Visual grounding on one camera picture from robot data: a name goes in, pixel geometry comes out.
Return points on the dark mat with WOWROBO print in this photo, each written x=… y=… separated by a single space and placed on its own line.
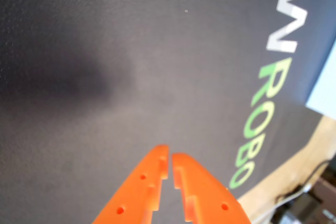
x=78 y=129

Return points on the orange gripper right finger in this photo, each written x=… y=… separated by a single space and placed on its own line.
x=207 y=195

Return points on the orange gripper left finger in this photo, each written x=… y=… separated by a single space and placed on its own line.
x=136 y=190

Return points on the white cardboard box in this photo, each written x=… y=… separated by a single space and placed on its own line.
x=324 y=90

